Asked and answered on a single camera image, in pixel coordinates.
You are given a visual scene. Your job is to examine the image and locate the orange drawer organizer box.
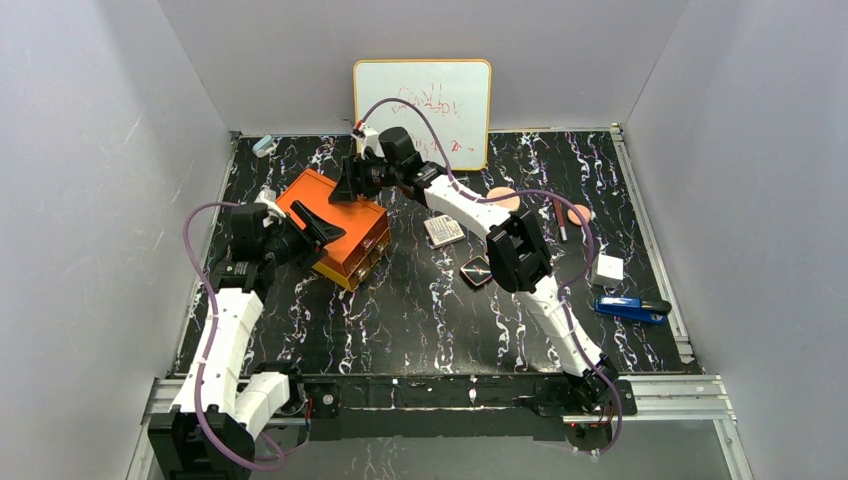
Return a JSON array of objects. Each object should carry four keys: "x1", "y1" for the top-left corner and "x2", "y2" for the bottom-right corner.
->
[{"x1": 276, "y1": 167, "x2": 392, "y2": 293}]

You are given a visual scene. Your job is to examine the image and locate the white eyeshadow palette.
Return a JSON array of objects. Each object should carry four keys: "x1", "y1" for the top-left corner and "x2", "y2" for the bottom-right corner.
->
[{"x1": 423, "y1": 215, "x2": 465, "y2": 249}]

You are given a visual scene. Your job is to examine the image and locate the black square compact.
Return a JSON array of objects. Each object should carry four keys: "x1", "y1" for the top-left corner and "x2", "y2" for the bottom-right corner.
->
[{"x1": 459, "y1": 256, "x2": 493, "y2": 290}]

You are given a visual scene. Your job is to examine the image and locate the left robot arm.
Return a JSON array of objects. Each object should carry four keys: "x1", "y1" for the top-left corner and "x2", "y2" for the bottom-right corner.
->
[{"x1": 148, "y1": 188, "x2": 346, "y2": 479}]

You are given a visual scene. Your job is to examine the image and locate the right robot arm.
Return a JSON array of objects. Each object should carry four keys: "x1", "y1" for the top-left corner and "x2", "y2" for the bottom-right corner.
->
[{"x1": 329, "y1": 123, "x2": 623, "y2": 413}]

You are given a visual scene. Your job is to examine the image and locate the light blue eraser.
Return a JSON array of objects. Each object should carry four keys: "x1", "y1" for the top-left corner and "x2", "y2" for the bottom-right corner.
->
[{"x1": 252, "y1": 135, "x2": 276, "y2": 158}]

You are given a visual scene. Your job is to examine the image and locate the yellow-framed whiteboard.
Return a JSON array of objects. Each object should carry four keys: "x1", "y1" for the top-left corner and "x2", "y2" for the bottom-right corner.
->
[{"x1": 353, "y1": 59, "x2": 492, "y2": 171}]

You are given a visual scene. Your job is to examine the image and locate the large round beige puff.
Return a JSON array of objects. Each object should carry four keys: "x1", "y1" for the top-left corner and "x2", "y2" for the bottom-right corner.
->
[{"x1": 486, "y1": 187, "x2": 521, "y2": 211}]

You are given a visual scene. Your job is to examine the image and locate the small round pink puff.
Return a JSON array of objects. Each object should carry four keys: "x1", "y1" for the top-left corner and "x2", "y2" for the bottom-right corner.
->
[{"x1": 567, "y1": 204, "x2": 593, "y2": 226}]

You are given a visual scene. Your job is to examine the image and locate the white cube box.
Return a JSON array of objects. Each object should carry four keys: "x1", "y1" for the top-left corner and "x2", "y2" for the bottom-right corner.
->
[{"x1": 589, "y1": 253, "x2": 625, "y2": 288}]

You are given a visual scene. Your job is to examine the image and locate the blue stapler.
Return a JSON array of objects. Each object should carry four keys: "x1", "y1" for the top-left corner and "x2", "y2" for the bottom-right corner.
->
[{"x1": 593, "y1": 295, "x2": 672, "y2": 325}]

